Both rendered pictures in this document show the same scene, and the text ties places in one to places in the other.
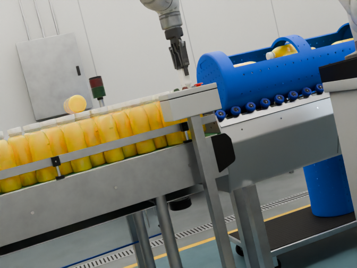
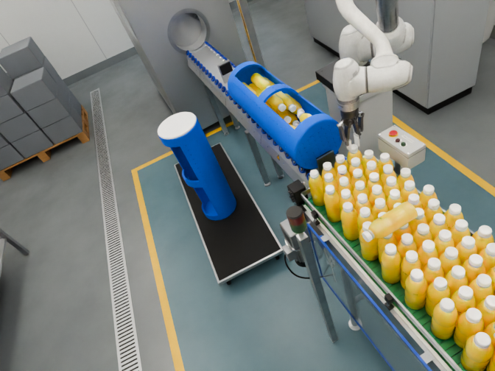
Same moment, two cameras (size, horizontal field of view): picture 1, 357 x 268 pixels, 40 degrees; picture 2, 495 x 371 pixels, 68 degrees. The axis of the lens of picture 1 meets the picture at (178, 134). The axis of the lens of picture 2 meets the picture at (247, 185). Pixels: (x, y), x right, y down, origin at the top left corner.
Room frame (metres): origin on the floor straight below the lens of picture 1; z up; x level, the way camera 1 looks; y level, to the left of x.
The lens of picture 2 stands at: (2.33, 1.21, 2.32)
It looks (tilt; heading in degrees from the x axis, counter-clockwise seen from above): 44 degrees down; 281
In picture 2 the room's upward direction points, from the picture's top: 23 degrees counter-clockwise
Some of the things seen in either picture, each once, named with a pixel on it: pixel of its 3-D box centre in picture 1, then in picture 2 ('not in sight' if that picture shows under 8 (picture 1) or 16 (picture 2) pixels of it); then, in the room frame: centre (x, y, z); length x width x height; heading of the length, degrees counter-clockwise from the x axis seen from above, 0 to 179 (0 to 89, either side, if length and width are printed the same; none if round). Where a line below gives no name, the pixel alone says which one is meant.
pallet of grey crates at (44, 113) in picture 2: not in sight; (17, 110); (5.49, -2.97, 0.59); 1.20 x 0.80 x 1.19; 17
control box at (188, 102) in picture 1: (189, 101); (401, 146); (1.83, -0.07, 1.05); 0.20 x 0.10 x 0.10; 111
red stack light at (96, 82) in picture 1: (96, 83); (295, 216); (2.38, 0.33, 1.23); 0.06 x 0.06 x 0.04
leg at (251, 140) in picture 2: not in sight; (258, 159); (2.61, -1.12, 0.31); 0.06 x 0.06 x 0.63; 21
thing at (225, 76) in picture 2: not in sight; (227, 71); (2.64, -1.41, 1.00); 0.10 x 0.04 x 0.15; 21
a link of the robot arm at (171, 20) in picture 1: (171, 22); (348, 101); (2.05, -0.08, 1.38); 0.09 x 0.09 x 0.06
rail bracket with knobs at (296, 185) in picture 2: not in sight; (298, 192); (2.35, -0.05, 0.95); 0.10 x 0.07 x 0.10; 21
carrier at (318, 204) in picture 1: (321, 142); (201, 171); (3.02, -0.85, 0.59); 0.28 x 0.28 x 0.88
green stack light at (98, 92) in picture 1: (98, 92); (297, 223); (2.38, 0.33, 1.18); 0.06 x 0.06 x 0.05
